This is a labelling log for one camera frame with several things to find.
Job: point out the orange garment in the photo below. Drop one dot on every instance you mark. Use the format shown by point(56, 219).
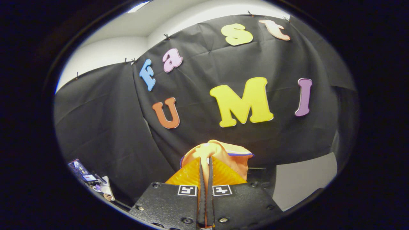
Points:
point(223, 153)

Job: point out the dark printed box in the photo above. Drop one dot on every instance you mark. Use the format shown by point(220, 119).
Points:
point(81, 169)

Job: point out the white paper sheet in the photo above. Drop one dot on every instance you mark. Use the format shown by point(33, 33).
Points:
point(106, 187)

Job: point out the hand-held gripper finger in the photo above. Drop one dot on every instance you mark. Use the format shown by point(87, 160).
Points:
point(202, 198)
point(209, 198)

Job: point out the black backdrop cloth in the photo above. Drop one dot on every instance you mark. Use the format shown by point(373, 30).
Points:
point(198, 70)

